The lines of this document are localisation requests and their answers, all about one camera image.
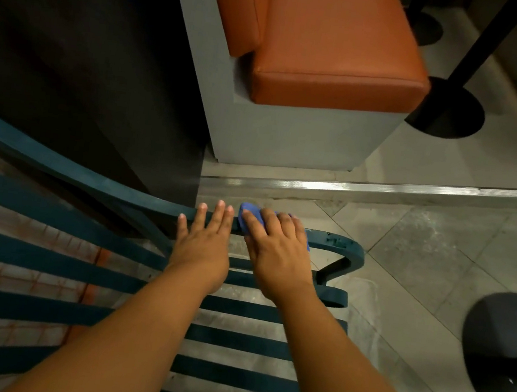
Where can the dark green metal slatted chair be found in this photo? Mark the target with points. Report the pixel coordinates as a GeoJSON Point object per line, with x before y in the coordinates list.
{"type": "Point", "coordinates": [45, 252]}

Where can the person's left forearm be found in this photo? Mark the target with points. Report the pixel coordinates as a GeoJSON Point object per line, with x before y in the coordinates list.
{"type": "Point", "coordinates": [126, 351]}

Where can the person's left hand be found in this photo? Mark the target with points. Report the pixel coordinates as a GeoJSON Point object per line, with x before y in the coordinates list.
{"type": "Point", "coordinates": [202, 252]}

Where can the person's right hand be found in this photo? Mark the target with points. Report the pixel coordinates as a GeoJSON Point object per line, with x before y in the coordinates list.
{"type": "Point", "coordinates": [278, 262]}

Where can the person's right forearm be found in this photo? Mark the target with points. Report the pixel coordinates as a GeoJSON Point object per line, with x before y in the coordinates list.
{"type": "Point", "coordinates": [349, 378]}

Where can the black partition panel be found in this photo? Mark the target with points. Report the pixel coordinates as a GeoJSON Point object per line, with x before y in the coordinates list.
{"type": "Point", "coordinates": [71, 39]}

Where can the blue cleaning cloth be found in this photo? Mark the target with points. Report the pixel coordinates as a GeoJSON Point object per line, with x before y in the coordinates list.
{"type": "Point", "coordinates": [250, 209]}

